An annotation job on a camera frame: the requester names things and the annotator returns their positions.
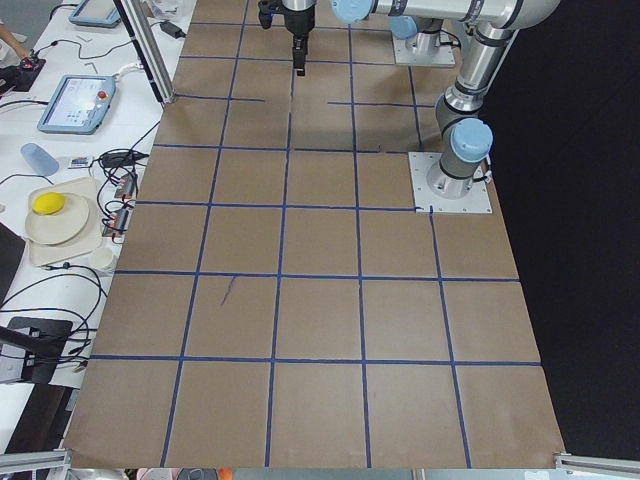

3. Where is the blue teach pendant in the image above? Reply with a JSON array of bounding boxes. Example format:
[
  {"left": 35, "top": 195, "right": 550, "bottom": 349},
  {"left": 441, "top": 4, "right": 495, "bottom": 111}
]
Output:
[
  {"left": 37, "top": 75, "right": 116, "bottom": 135},
  {"left": 68, "top": 0, "right": 121, "bottom": 28}
]

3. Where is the beige tray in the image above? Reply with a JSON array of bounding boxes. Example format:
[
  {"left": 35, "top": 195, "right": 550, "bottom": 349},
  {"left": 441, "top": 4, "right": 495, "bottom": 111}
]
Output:
[{"left": 24, "top": 177, "right": 102, "bottom": 266}]

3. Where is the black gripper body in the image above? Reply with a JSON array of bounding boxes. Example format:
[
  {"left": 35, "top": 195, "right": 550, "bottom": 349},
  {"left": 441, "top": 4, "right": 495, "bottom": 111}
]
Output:
[{"left": 282, "top": 0, "right": 315, "bottom": 36}]

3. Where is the beige plate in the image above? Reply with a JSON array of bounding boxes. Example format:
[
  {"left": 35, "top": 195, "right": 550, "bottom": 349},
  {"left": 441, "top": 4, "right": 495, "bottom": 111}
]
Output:
[{"left": 25, "top": 193, "right": 90, "bottom": 245}]

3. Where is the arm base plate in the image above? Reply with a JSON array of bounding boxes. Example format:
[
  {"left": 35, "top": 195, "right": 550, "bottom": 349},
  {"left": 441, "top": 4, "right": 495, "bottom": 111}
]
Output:
[
  {"left": 408, "top": 152, "right": 492, "bottom": 215},
  {"left": 393, "top": 31, "right": 456, "bottom": 68}
]

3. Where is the blue plastic cup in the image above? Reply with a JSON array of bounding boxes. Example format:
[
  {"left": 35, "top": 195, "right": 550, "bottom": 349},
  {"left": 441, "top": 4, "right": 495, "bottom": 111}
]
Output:
[{"left": 20, "top": 143, "right": 59, "bottom": 176}]

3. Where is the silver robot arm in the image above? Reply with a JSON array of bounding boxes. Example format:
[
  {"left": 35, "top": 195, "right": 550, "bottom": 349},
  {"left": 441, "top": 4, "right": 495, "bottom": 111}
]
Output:
[
  {"left": 331, "top": 1, "right": 559, "bottom": 199},
  {"left": 388, "top": 16, "right": 444, "bottom": 54}
]

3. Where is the black power adapter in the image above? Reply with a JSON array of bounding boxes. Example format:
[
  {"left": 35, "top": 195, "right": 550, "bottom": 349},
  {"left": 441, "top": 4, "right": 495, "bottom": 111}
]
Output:
[{"left": 159, "top": 21, "right": 186, "bottom": 39}]

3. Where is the yellow lemon toy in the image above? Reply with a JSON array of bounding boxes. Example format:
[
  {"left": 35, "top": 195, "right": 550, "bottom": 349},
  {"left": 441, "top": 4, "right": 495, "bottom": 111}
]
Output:
[{"left": 31, "top": 192, "right": 66, "bottom": 215}]

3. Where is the black camera stand base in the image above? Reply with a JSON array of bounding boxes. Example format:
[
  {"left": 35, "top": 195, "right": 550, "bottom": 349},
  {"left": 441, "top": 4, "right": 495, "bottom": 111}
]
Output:
[{"left": 1, "top": 316, "right": 72, "bottom": 384}]

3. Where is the white paper cup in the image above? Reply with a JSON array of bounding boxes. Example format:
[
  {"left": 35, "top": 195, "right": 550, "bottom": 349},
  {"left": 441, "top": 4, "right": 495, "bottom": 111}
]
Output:
[{"left": 88, "top": 247, "right": 118, "bottom": 274}]

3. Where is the aluminium frame post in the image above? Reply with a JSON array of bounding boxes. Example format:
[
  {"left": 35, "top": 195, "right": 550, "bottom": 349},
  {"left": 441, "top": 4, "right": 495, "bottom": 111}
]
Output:
[{"left": 114, "top": 0, "right": 175, "bottom": 104}]

